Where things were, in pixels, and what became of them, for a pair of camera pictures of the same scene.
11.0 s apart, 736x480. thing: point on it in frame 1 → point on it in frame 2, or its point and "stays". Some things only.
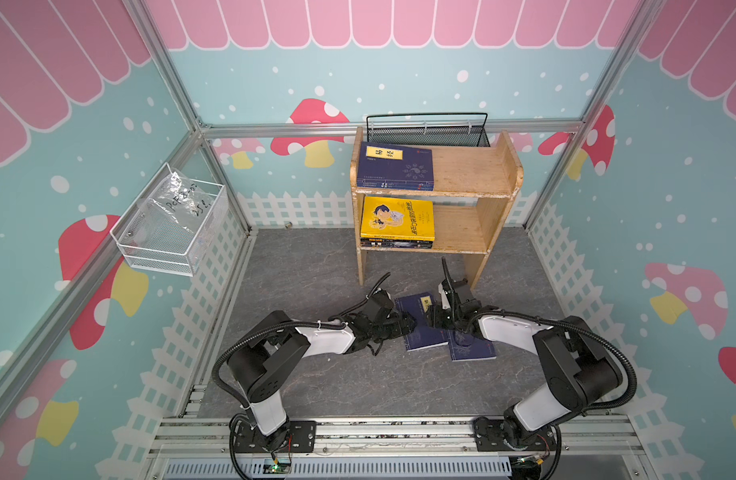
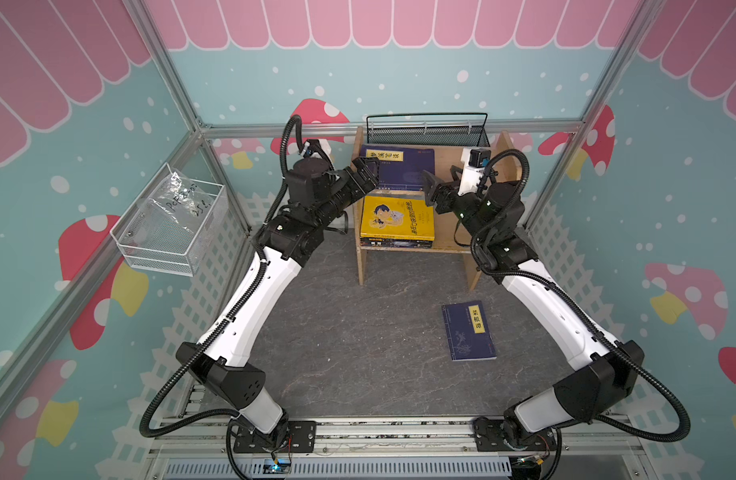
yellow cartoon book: (398, 218) stays
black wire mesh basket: (429, 129) stays
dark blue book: (466, 346) stays
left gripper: (398, 330) → (370, 180)
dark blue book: (423, 336) → (401, 168)
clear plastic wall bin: (171, 224) stays
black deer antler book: (387, 243) stays
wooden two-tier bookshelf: (475, 189) stays
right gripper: (453, 306) → (441, 196)
